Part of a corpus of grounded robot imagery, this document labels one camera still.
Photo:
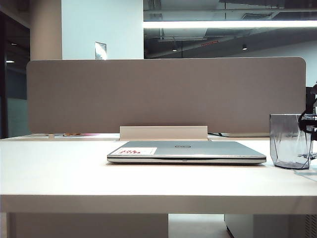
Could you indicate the framed wall notice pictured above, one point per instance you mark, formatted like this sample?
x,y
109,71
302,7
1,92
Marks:
x,y
100,50

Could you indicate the transparent grey plastic mug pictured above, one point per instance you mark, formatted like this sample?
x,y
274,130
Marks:
x,y
284,138

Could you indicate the long linear ceiling light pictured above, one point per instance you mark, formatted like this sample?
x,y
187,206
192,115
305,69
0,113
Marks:
x,y
223,24

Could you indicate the silver Dell laptop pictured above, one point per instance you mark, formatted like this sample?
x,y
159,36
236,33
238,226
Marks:
x,y
203,151

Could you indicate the beige desk support panel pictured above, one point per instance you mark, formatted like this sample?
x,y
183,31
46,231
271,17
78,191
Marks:
x,y
86,225

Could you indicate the black ceiling spotlight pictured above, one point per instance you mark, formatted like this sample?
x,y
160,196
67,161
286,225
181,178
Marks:
x,y
174,49
244,47

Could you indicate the brown fabric desk divider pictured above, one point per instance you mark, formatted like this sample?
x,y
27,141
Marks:
x,y
161,94

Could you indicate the white red laptop sticker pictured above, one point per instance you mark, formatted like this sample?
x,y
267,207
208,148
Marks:
x,y
148,150

